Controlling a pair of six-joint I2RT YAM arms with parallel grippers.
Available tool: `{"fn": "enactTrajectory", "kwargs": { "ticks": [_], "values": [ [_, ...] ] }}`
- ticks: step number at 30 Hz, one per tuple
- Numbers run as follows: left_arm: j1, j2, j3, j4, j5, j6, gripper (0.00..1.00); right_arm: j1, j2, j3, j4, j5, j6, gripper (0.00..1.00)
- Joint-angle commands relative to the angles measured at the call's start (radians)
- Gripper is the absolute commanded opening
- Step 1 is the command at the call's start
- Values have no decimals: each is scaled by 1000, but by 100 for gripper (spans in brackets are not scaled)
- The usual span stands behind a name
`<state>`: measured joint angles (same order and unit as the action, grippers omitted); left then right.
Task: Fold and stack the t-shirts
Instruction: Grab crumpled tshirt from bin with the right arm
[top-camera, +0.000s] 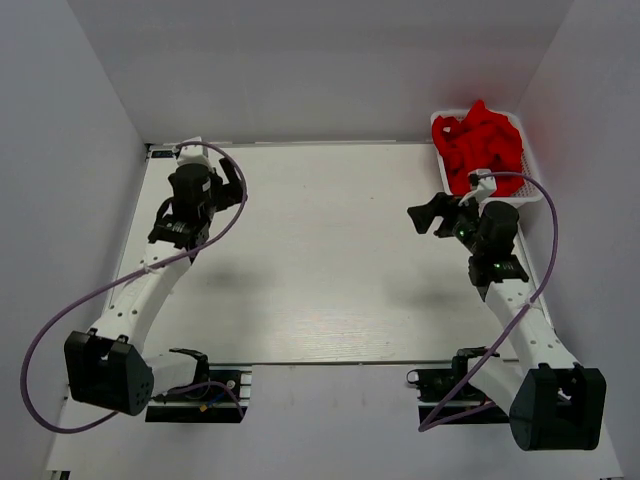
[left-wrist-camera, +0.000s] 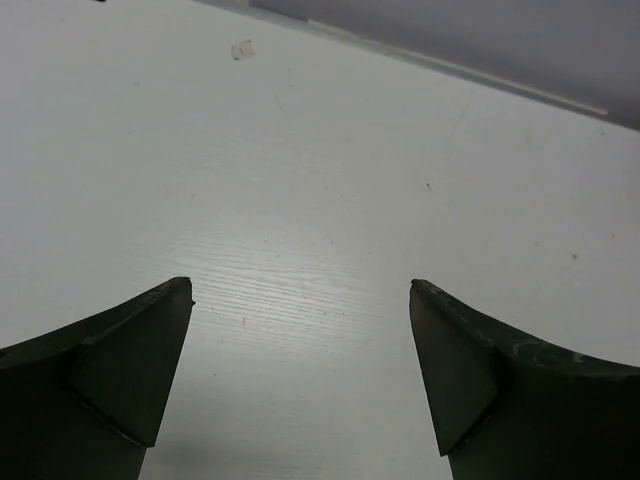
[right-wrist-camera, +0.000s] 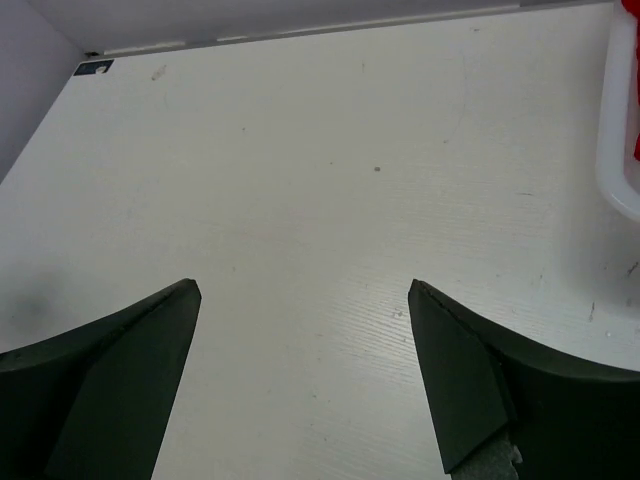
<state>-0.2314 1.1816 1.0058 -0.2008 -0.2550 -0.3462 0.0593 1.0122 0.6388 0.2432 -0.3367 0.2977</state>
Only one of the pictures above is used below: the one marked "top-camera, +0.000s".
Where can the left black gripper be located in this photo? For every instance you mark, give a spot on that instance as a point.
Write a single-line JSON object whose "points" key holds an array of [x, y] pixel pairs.
{"points": [[229, 195]]}

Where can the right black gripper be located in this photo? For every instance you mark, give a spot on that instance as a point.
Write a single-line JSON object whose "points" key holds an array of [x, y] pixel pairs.
{"points": [[439, 206]]}

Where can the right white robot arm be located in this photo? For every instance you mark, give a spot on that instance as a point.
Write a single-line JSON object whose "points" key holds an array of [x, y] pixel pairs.
{"points": [[552, 402]]}

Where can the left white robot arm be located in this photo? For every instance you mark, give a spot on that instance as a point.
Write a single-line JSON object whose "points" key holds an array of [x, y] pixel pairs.
{"points": [[105, 364]]}

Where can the red shirts pile in basket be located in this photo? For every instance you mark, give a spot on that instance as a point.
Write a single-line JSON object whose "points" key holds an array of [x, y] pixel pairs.
{"points": [[483, 139]]}

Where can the blue label sticker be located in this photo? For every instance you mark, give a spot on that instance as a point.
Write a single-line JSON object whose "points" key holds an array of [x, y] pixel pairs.
{"points": [[163, 153]]}

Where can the white plastic basket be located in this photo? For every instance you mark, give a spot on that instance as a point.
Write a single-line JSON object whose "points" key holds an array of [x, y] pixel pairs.
{"points": [[512, 188]]}

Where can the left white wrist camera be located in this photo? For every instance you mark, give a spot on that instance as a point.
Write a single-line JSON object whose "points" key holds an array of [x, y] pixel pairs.
{"points": [[192, 154]]}

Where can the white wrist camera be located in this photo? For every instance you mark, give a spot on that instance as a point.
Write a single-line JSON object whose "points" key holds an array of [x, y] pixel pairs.
{"points": [[482, 186], [192, 154]]}

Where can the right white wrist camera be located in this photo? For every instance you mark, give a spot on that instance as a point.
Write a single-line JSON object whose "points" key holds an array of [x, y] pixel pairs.
{"points": [[482, 186]]}

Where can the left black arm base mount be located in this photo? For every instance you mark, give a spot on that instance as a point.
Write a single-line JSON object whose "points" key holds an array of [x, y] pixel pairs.
{"points": [[209, 404]]}

